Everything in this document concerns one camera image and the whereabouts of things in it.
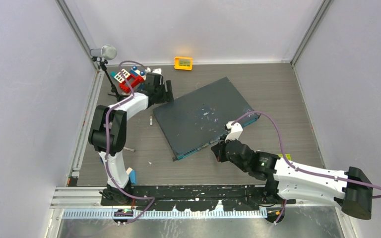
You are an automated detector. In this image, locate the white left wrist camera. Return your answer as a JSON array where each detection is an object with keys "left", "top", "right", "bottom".
[{"left": 145, "top": 67, "right": 162, "bottom": 76}]

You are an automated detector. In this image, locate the dark grey network switch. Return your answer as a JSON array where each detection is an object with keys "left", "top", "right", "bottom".
[{"left": 153, "top": 77, "right": 259, "bottom": 161}]

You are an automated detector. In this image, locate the silver SFP module front left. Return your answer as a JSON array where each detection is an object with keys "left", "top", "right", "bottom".
[{"left": 124, "top": 147, "right": 135, "bottom": 152}]

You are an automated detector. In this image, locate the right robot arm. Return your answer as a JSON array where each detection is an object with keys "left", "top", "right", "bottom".
[{"left": 211, "top": 140, "right": 373, "bottom": 220}]

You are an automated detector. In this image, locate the blue white toy brick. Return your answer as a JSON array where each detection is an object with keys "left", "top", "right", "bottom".
[{"left": 129, "top": 65, "right": 146, "bottom": 78}]

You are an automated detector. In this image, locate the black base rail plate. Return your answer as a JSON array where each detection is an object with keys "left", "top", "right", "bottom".
[{"left": 99, "top": 184, "right": 283, "bottom": 212}]

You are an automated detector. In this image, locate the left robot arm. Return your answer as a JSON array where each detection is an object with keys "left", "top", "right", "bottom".
[{"left": 88, "top": 72, "right": 174, "bottom": 205}]

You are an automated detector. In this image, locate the white window toy brick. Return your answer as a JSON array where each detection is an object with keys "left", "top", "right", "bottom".
[{"left": 112, "top": 69, "right": 130, "bottom": 83}]

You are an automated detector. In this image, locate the green toy brick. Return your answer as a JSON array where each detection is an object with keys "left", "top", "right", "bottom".
[{"left": 278, "top": 154, "right": 292, "bottom": 161}]

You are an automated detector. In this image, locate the blue white wedge block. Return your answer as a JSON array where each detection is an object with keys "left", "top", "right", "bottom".
[{"left": 126, "top": 168, "right": 137, "bottom": 184}]

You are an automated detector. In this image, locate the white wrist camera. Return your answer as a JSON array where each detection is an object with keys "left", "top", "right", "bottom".
[
  {"left": 225, "top": 121, "right": 243, "bottom": 141},
  {"left": 145, "top": 67, "right": 162, "bottom": 76}
]

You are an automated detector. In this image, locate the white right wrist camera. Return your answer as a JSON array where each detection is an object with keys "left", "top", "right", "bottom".
[{"left": 225, "top": 121, "right": 243, "bottom": 141}]

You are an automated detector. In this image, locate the red toy brick frame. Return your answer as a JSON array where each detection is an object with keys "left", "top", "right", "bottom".
[{"left": 119, "top": 75, "right": 145, "bottom": 93}]

